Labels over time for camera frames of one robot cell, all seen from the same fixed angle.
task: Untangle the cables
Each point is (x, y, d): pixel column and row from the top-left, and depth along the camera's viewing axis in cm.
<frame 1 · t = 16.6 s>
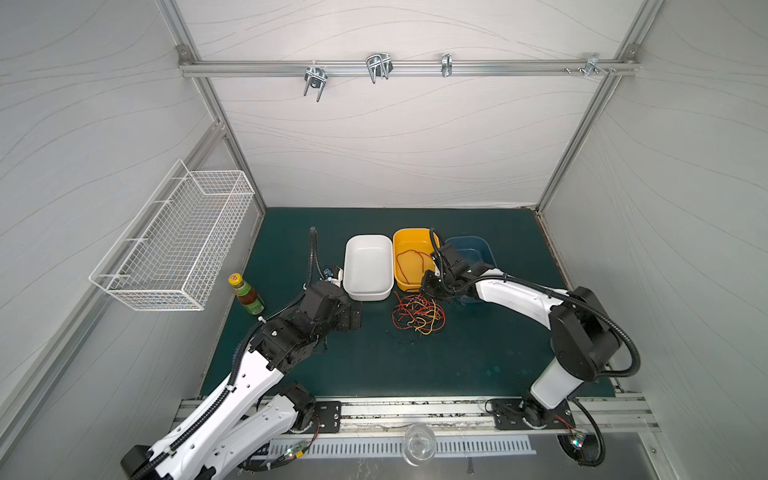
left hand: (349, 297, 75), fingers open
right hand: (422, 282, 89), fingers closed
white plastic bin: (368, 266, 103), point 2 cm above the table
yellow plastic bin: (412, 256, 107), on the table
sauce bottle yellow cap: (246, 296, 84), point 12 cm above the table

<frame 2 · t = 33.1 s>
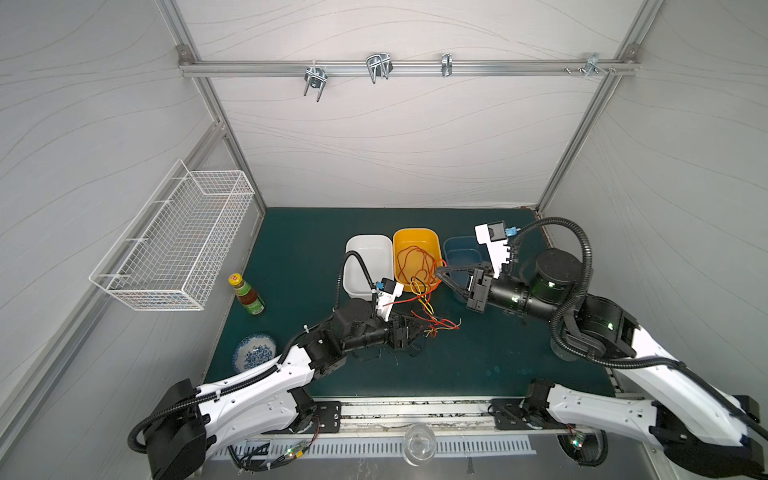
left hand: (427, 321, 69), fingers open
right hand: (443, 263, 53), fingers closed
the named things where they were.

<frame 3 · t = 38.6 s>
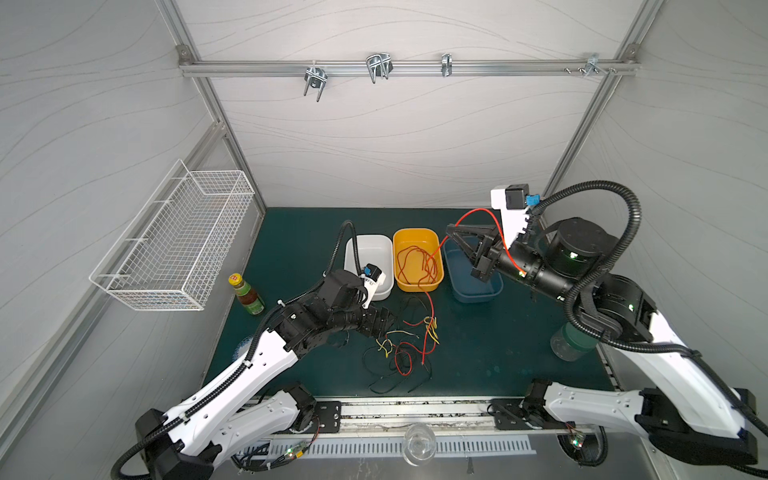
left hand: (390, 308, 71), fingers open
right hand: (456, 219, 50), fingers closed
the named things where they were.

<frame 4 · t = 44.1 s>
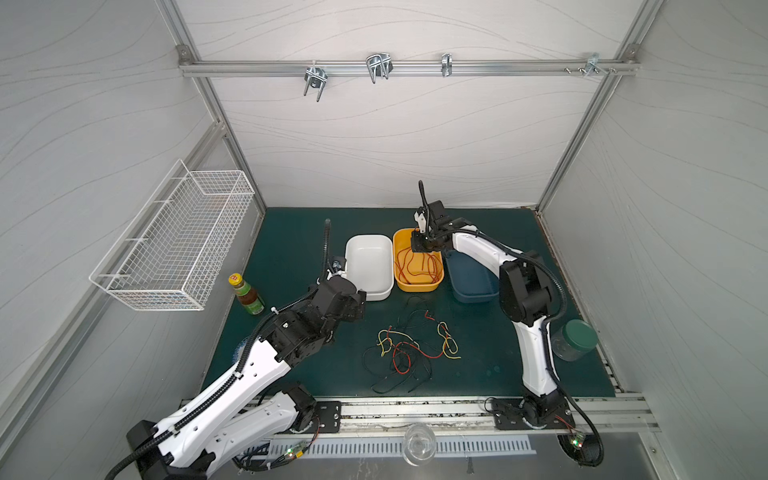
left hand: (350, 285, 74), fingers open
right hand: (415, 237, 100), fingers closed
the named things where they were.

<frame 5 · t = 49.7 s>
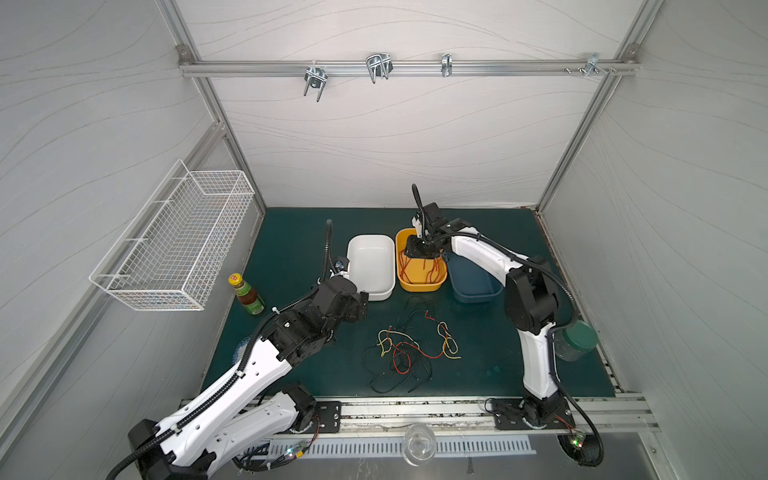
left hand: (352, 286, 75), fingers open
right hand: (414, 243, 96), fingers open
the named things where they were.

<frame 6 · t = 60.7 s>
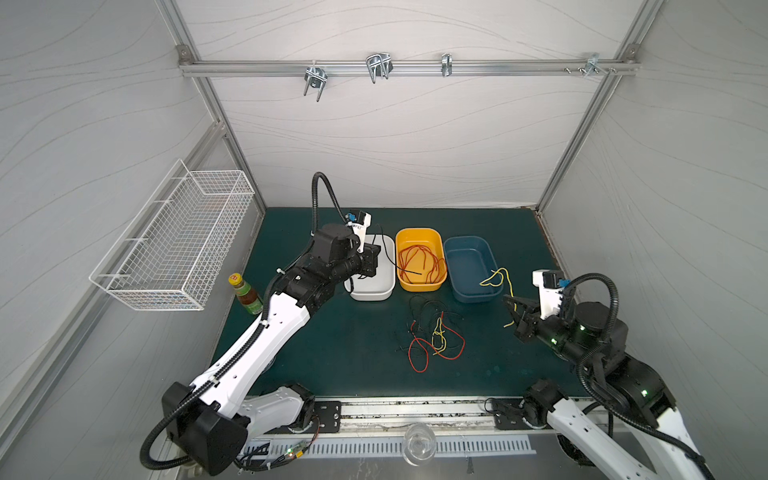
left hand: (383, 243, 73), fingers closed
right hand: (511, 289, 65), fingers closed
the named things where they were.

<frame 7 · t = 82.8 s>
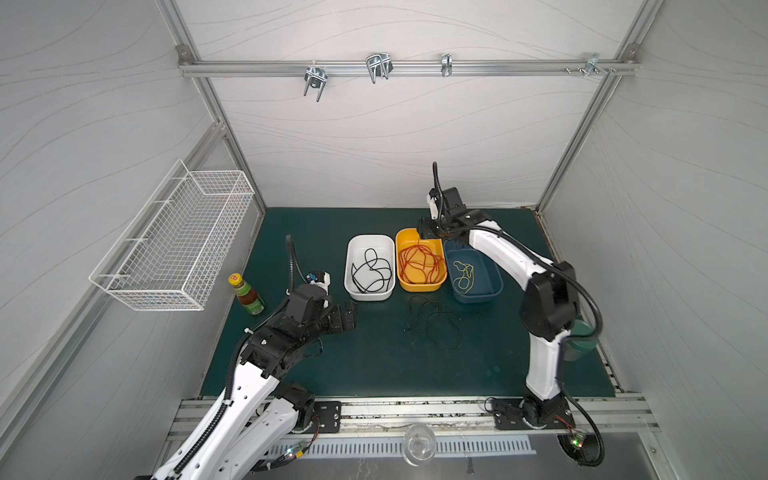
left hand: (346, 303, 75), fingers open
right hand: (429, 219, 93), fingers open
the named things where they were.

